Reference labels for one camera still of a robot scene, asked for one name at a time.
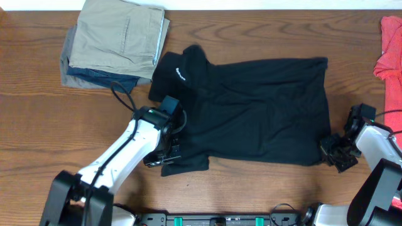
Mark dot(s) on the black polo shirt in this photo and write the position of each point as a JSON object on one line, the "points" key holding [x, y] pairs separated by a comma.
{"points": [[273, 111]]}

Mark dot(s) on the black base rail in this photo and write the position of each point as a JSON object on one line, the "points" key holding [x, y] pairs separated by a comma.
{"points": [[276, 219]]}

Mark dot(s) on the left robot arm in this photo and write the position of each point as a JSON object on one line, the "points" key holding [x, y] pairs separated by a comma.
{"points": [[87, 197]]}

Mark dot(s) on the red shirt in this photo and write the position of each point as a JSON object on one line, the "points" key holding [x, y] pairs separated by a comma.
{"points": [[388, 68]]}

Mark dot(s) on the navy folded garment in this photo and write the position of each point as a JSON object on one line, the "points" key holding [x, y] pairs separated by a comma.
{"points": [[102, 78]]}

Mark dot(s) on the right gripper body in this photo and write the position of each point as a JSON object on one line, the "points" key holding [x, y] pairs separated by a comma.
{"points": [[340, 152]]}

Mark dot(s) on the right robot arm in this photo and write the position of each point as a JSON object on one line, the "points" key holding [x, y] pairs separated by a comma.
{"points": [[373, 203]]}

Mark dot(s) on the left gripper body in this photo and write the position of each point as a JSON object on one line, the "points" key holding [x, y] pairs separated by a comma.
{"points": [[172, 150]]}

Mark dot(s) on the beige folded trousers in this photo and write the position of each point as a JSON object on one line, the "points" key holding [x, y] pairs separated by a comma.
{"points": [[119, 37]]}

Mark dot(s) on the grey folded garment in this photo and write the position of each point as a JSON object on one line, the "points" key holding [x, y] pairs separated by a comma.
{"points": [[69, 80]]}

